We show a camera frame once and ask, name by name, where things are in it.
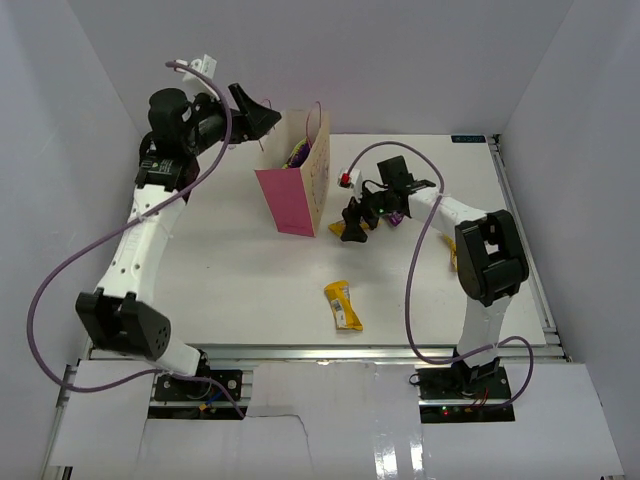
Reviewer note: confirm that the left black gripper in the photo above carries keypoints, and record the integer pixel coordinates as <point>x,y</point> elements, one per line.
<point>258,118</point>

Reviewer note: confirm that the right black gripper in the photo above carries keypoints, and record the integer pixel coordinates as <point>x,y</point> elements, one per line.
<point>354,231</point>

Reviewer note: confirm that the purple snack chip bag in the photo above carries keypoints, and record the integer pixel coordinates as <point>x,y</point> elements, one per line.
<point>298,155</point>

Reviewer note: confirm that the pink paper gift bag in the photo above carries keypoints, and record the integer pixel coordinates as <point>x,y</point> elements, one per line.
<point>296,197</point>

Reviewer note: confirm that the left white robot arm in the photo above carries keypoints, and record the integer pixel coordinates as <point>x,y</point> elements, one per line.
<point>118,315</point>

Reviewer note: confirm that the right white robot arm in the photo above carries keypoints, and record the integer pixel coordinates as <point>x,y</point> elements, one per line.
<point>491,262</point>

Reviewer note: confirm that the purple candy packet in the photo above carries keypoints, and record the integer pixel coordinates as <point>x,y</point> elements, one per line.
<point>394,219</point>

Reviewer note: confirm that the yellow candy packet front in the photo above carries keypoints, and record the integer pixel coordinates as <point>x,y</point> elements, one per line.
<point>338,296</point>

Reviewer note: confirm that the yellow packet under gripper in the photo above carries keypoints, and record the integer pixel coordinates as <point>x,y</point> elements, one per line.
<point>452,252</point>

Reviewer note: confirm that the blue label sticker right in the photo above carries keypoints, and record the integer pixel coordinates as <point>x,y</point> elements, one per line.
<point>468,139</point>

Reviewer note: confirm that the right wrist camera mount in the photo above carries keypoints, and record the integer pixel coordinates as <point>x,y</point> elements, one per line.
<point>351,180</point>

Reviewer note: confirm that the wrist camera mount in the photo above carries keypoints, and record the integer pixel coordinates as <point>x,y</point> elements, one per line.
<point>205,65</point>
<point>351,180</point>

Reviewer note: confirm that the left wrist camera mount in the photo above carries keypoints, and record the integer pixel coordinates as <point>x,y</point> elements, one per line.
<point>205,65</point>

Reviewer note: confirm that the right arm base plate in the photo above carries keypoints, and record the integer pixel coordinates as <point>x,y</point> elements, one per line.
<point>439,384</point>

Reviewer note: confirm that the aluminium front rail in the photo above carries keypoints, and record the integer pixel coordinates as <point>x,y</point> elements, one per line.
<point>347,353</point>

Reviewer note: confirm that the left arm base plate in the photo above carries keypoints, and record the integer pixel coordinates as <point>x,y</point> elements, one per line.
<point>170,389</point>

